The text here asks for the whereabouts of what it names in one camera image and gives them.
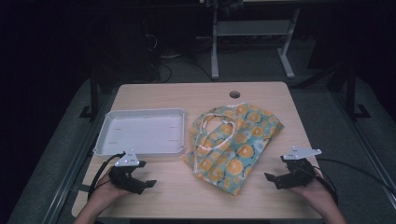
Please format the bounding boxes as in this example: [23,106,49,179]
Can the grey metal rail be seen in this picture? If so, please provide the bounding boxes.
[41,92,117,224]
[330,90,396,204]

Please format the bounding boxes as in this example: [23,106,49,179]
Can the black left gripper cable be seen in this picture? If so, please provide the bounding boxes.
[87,152,126,201]

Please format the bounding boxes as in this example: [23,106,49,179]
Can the white plastic tray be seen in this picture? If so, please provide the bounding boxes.
[92,107,187,158]

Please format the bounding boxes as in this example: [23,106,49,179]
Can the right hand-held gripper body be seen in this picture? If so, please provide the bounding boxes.
[281,147,322,188]

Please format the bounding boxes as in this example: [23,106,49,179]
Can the person's left hand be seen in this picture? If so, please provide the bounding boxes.
[88,170,132,213]

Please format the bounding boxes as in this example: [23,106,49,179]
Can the black metal stand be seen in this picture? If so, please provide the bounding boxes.
[345,64,372,121]
[78,68,101,121]

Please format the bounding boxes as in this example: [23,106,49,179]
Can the white metal desk frame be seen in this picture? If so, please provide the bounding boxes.
[210,7,302,80]

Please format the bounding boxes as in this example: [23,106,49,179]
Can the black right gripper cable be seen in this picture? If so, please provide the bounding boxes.
[311,158,396,204]

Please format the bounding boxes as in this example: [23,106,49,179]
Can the person's right hand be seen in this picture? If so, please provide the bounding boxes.
[290,169,339,208]

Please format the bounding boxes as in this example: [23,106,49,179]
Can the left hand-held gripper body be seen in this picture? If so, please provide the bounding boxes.
[107,148,147,196]

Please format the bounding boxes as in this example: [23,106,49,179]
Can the orange-print teal fabric bag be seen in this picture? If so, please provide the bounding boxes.
[182,102,285,196]

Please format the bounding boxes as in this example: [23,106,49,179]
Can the black floor cables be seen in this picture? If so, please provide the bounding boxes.
[146,33,217,84]

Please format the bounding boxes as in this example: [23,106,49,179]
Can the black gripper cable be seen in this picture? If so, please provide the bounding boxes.
[87,152,126,201]
[311,158,396,204]

